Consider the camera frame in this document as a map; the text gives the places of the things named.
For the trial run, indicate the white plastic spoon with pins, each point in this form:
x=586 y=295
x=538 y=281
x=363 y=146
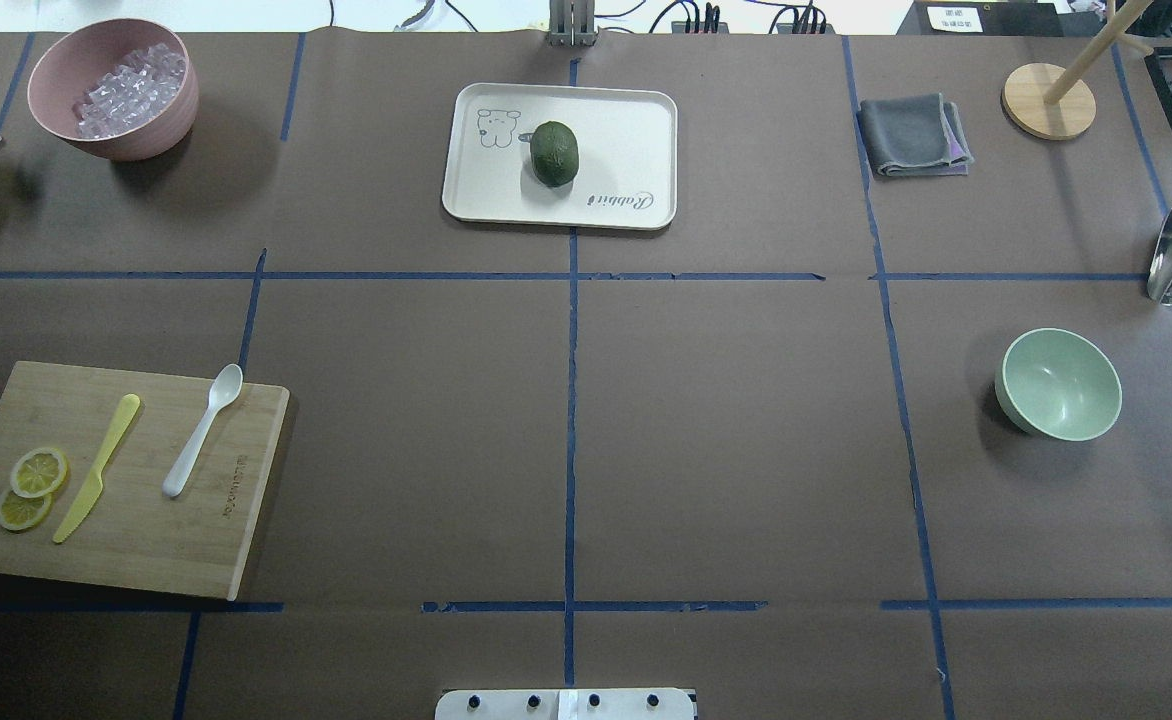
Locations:
x=224 y=390

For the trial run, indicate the mint green bowl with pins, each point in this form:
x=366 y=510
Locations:
x=1054 y=383

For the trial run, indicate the pink bowl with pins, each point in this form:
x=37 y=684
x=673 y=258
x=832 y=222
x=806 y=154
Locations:
x=77 y=61

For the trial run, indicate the green avocado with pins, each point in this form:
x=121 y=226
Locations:
x=555 y=154

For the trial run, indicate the cream rabbit tray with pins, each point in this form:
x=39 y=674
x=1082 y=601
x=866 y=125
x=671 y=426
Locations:
x=628 y=157

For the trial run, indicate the grey folded cloth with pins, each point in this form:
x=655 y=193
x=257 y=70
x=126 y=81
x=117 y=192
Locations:
x=914 y=136

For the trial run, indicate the bamboo cutting board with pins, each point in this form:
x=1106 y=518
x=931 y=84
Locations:
x=198 y=543

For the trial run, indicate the yellow plastic knife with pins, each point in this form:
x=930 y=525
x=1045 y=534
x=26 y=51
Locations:
x=92 y=487

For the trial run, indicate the clear ice cubes pile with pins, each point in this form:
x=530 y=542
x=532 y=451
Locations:
x=139 y=87

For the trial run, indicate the wooden stand with pole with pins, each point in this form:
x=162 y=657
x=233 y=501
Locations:
x=1055 y=103

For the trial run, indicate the lower lemon slice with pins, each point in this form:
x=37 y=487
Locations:
x=20 y=513

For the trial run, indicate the metal frame post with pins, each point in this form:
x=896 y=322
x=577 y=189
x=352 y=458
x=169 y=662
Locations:
x=572 y=23

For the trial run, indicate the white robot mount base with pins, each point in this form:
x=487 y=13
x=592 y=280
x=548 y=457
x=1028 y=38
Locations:
x=568 y=703

